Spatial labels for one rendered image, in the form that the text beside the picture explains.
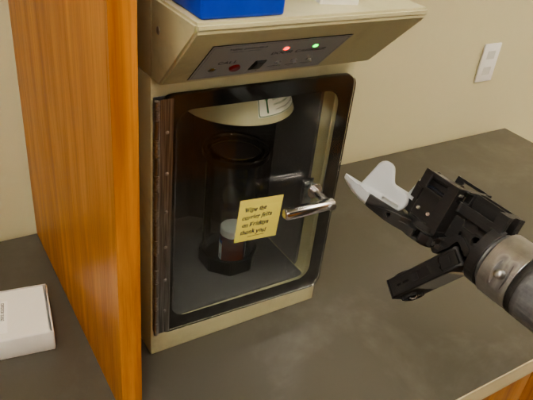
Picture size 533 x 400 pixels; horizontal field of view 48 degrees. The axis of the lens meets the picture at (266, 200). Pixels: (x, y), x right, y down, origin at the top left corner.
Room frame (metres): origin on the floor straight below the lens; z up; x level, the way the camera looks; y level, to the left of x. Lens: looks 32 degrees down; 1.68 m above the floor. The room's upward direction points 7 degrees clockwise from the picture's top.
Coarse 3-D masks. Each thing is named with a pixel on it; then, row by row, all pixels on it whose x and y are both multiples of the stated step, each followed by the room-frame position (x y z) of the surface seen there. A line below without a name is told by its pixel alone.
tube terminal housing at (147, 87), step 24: (144, 0) 0.69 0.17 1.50; (144, 24) 0.69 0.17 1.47; (144, 48) 0.69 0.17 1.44; (144, 72) 0.70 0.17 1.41; (288, 72) 0.79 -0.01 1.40; (312, 72) 0.82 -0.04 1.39; (336, 72) 0.84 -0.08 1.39; (144, 96) 0.69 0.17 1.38; (144, 120) 0.69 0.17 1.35; (144, 144) 0.69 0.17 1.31; (144, 168) 0.70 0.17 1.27; (144, 192) 0.70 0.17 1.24; (144, 216) 0.70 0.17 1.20; (144, 240) 0.70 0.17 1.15; (144, 264) 0.70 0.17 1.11; (144, 288) 0.70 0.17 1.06; (312, 288) 0.86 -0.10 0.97; (144, 312) 0.70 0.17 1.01; (240, 312) 0.77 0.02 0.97; (264, 312) 0.80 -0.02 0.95; (144, 336) 0.70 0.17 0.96; (168, 336) 0.70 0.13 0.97; (192, 336) 0.72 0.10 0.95
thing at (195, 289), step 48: (192, 96) 0.70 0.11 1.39; (240, 96) 0.74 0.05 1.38; (288, 96) 0.78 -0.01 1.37; (336, 96) 0.82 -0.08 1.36; (192, 144) 0.70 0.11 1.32; (240, 144) 0.74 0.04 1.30; (288, 144) 0.78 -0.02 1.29; (336, 144) 0.83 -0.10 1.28; (192, 192) 0.70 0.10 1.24; (240, 192) 0.74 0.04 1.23; (288, 192) 0.79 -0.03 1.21; (192, 240) 0.70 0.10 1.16; (288, 240) 0.80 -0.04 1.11; (192, 288) 0.70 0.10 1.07; (240, 288) 0.75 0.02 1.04; (288, 288) 0.81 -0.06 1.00
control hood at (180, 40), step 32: (160, 0) 0.66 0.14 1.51; (288, 0) 0.72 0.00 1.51; (384, 0) 0.78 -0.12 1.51; (160, 32) 0.65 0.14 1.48; (192, 32) 0.59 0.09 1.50; (224, 32) 0.61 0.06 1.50; (256, 32) 0.63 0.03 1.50; (288, 32) 0.66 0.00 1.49; (320, 32) 0.69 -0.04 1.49; (352, 32) 0.73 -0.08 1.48; (384, 32) 0.76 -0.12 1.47; (160, 64) 0.65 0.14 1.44; (192, 64) 0.64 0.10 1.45; (320, 64) 0.79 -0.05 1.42
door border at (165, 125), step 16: (160, 112) 0.67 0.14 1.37; (160, 128) 0.67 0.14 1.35; (160, 144) 0.67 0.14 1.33; (160, 160) 0.67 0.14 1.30; (160, 176) 0.67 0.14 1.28; (160, 192) 0.67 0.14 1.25; (160, 208) 0.67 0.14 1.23; (160, 224) 0.67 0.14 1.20; (160, 240) 0.67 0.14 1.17; (160, 256) 0.67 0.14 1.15; (160, 272) 0.67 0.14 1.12; (160, 288) 0.67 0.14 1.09; (160, 304) 0.67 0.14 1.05; (160, 320) 0.67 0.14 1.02
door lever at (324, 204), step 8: (312, 192) 0.81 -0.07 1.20; (320, 192) 0.80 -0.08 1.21; (320, 200) 0.78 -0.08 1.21; (328, 200) 0.78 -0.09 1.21; (288, 208) 0.74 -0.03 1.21; (296, 208) 0.75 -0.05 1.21; (304, 208) 0.75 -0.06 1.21; (312, 208) 0.76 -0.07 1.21; (320, 208) 0.76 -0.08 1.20; (328, 208) 0.77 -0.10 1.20; (288, 216) 0.73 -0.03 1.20; (296, 216) 0.74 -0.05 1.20; (304, 216) 0.75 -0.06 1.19
